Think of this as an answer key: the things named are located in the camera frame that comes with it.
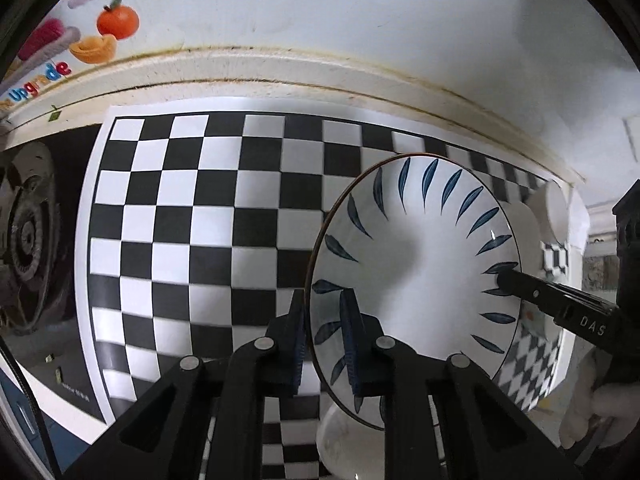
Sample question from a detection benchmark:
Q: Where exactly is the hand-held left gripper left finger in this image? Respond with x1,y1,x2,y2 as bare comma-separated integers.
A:
65,291,308,480

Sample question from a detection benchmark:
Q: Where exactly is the white plate blue leaf pattern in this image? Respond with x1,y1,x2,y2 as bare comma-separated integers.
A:
309,154,523,431

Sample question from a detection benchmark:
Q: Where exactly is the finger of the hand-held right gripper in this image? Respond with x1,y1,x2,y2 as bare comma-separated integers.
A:
495,269,621,353

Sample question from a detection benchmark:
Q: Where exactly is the colourful fruit wall sticker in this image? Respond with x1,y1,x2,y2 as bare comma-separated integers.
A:
0,0,142,121

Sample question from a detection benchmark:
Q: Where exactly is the white ceramic bowl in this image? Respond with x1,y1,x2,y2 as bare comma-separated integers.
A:
502,179,571,261
316,400,396,480

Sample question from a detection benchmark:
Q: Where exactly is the person's right hand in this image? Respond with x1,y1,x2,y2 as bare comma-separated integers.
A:
559,354,640,451

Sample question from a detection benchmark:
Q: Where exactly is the black gas stove burner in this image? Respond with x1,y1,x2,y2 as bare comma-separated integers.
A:
0,122,116,423

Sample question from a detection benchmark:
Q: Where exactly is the black white checkered mat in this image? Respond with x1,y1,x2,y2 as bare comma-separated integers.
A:
75,102,588,480

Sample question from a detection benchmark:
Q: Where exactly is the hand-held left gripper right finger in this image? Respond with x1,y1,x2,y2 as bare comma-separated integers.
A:
339,290,583,480

